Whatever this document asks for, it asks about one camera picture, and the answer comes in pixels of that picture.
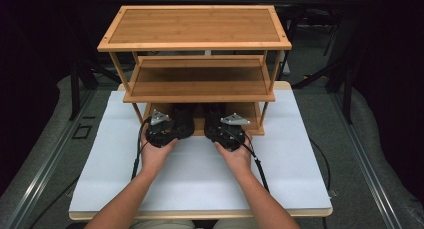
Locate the person's right hand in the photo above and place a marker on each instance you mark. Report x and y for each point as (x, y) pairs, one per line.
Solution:
(240, 160)

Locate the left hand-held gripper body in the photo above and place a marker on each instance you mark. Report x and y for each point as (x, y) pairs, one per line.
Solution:
(160, 133)

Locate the black metal stand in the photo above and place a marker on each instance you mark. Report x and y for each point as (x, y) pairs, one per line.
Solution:
(346, 89)
(75, 89)

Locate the black floor socket frame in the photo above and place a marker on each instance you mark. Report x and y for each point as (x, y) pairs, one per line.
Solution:
(74, 132)

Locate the wooden three-tier shoe rack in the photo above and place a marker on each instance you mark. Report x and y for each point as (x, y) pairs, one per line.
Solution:
(195, 25)

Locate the person's left hand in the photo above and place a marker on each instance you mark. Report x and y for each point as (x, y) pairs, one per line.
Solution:
(153, 159)

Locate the white table mat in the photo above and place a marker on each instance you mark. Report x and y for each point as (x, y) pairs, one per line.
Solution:
(196, 175)

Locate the metal floor rail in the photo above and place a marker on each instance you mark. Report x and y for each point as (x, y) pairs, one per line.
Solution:
(40, 182)
(370, 169)

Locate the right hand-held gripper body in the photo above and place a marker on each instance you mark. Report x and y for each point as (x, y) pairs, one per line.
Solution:
(230, 136)

